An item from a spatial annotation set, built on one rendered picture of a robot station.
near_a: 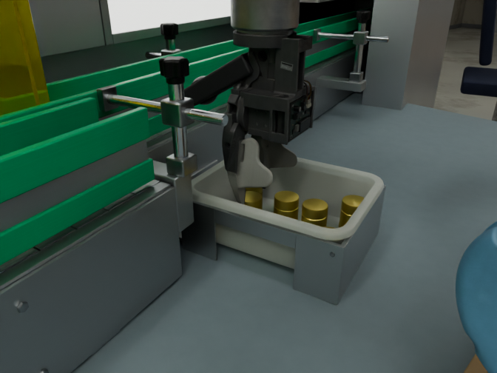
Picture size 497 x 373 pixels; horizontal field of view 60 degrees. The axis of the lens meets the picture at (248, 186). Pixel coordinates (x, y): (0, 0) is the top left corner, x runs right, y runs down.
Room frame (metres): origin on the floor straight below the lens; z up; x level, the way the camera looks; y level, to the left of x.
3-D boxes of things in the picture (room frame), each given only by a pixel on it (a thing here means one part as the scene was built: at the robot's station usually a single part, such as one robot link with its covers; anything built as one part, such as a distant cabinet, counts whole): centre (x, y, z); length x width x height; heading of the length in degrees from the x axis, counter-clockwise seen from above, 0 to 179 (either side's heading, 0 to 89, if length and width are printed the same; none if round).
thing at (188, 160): (0.45, 0.10, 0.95); 0.17 x 0.03 x 0.12; 60
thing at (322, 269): (0.51, -0.02, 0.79); 0.27 x 0.17 x 0.08; 60
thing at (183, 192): (0.46, 0.11, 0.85); 0.09 x 0.04 x 0.07; 60
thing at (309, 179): (0.50, -0.05, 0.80); 0.22 x 0.17 x 0.09; 60
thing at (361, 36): (1.00, -0.23, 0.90); 0.17 x 0.05 x 0.23; 60
